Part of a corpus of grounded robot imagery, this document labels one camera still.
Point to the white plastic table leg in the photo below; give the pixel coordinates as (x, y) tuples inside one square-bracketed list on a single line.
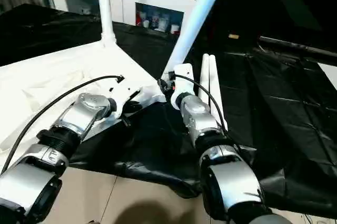
[(194, 19), (204, 76), (104, 3), (216, 90)]

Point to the white plastic table top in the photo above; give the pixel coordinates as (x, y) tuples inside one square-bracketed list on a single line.
[(52, 76)]

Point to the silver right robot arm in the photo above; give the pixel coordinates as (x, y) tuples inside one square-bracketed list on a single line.
[(202, 118)]

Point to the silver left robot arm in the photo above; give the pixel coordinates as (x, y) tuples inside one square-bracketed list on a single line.
[(79, 113)]

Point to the small yellow label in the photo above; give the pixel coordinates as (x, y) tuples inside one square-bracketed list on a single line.
[(233, 36)]

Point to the white cabinet with glass doors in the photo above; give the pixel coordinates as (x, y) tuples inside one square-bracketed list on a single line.
[(123, 0)]

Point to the black plastic mat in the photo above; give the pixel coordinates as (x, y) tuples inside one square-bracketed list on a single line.
[(276, 116)]

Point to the black flat screen television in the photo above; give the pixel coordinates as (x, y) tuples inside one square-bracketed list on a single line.
[(289, 44)]

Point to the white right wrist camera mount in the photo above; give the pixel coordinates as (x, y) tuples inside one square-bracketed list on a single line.
[(184, 82)]

